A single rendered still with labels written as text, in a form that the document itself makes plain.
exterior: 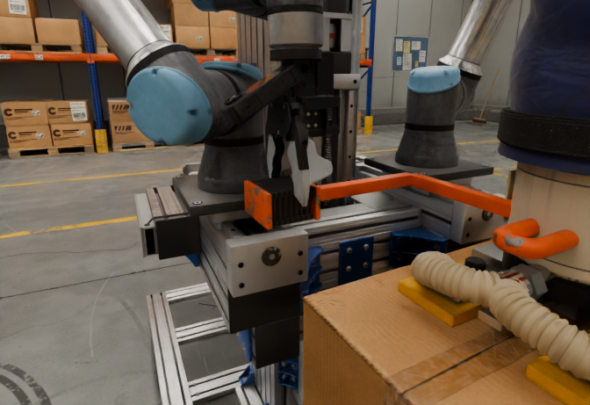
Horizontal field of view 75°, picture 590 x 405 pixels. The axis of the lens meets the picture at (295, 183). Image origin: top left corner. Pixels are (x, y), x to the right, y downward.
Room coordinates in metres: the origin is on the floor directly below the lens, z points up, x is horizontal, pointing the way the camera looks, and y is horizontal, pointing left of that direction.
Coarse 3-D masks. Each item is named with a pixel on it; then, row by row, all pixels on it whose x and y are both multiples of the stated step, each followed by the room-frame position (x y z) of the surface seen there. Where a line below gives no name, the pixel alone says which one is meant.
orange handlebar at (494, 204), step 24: (336, 192) 0.58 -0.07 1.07; (360, 192) 0.60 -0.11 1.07; (432, 192) 0.61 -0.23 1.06; (456, 192) 0.57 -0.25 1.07; (480, 192) 0.54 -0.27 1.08; (504, 216) 0.50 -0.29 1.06; (504, 240) 0.38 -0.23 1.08; (528, 240) 0.37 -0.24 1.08; (552, 240) 0.37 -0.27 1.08; (576, 240) 0.39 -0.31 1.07
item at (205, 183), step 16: (208, 144) 0.71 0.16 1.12; (224, 144) 0.70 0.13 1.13; (240, 144) 0.70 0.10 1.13; (256, 144) 0.72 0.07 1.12; (208, 160) 0.71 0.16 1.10; (224, 160) 0.69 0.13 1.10; (240, 160) 0.69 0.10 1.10; (256, 160) 0.71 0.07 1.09; (208, 176) 0.69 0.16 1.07; (224, 176) 0.69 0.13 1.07; (240, 176) 0.68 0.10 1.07; (256, 176) 0.70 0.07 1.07; (224, 192) 0.68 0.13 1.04; (240, 192) 0.68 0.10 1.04
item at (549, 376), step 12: (540, 360) 0.34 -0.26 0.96; (528, 372) 0.33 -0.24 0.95; (540, 372) 0.32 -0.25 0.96; (552, 372) 0.32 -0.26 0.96; (564, 372) 0.32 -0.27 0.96; (540, 384) 0.32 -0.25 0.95; (552, 384) 0.31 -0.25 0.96; (564, 384) 0.31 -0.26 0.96; (576, 384) 0.31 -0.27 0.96; (588, 384) 0.31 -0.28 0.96; (564, 396) 0.30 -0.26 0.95; (576, 396) 0.29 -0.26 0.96; (588, 396) 0.29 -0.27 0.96
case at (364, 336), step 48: (336, 288) 0.51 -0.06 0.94; (384, 288) 0.51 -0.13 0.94; (336, 336) 0.41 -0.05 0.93; (384, 336) 0.40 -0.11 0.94; (432, 336) 0.40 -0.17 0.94; (480, 336) 0.40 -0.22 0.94; (336, 384) 0.41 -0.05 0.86; (384, 384) 0.34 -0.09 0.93; (432, 384) 0.32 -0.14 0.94; (480, 384) 0.32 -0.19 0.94; (528, 384) 0.32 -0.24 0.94
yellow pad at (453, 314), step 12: (468, 264) 0.50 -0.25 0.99; (480, 264) 0.49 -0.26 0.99; (408, 288) 0.48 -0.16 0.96; (420, 288) 0.48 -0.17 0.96; (420, 300) 0.46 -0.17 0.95; (432, 300) 0.45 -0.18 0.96; (444, 300) 0.45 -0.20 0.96; (456, 300) 0.44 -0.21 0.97; (432, 312) 0.44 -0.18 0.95; (444, 312) 0.43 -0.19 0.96; (456, 312) 0.42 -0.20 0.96; (468, 312) 0.43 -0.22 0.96; (456, 324) 0.42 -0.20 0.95
